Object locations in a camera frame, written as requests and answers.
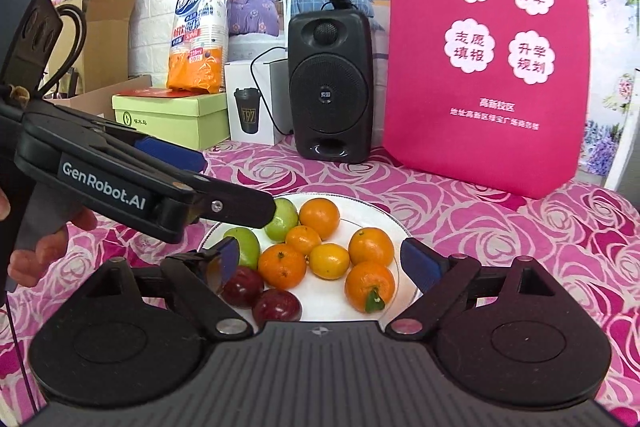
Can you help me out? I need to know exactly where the green apple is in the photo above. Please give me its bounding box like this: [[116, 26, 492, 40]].
[[264, 197, 298, 243], [224, 227, 260, 270]]

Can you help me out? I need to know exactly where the dark red apple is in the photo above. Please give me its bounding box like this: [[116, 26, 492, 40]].
[[220, 267, 265, 309], [252, 288, 303, 329]]

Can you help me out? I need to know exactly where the small orange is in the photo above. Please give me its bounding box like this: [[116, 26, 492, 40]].
[[285, 225, 322, 257]]

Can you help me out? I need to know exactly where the yellow orange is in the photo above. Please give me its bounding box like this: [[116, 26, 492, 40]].
[[308, 243, 350, 281]]

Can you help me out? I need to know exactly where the person's left hand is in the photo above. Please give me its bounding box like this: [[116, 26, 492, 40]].
[[1, 190, 96, 287]]

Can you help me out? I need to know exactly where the green shoe box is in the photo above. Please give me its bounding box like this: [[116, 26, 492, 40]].
[[112, 93, 230, 150]]

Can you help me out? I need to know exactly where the flat cardboard box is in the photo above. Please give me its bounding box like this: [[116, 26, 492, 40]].
[[51, 75, 152, 121]]

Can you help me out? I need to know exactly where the red envelope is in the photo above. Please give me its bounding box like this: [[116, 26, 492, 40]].
[[117, 87, 195, 100]]

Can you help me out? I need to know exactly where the white cup box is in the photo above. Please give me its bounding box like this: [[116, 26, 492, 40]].
[[224, 57, 293, 145]]

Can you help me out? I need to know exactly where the brown cardboard box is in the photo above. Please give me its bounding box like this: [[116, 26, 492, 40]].
[[63, 0, 136, 93]]

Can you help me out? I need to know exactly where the pink rose tablecloth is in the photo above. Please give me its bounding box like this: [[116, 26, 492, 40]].
[[1, 142, 639, 425]]

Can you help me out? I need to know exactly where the orange middle front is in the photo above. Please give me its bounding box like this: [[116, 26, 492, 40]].
[[258, 244, 307, 291]]

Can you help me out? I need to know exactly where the orange far left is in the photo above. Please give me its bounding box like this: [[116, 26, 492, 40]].
[[299, 197, 341, 241]]

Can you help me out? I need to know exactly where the orange with leaf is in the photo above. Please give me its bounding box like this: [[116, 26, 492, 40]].
[[345, 261, 395, 313]]

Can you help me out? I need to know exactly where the orange upper right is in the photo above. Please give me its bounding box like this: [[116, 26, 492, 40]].
[[348, 228, 395, 267]]

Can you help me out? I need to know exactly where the black speaker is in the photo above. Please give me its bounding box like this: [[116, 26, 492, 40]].
[[288, 0, 374, 164]]

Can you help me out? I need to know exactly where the white oval plate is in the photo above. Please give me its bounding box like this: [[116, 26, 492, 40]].
[[197, 192, 424, 335]]

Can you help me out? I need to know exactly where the magenta tote bag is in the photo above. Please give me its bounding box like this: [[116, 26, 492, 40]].
[[383, 0, 590, 198]]

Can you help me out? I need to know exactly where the black speaker cable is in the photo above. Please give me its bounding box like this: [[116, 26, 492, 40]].
[[249, 44, 294, 136]]

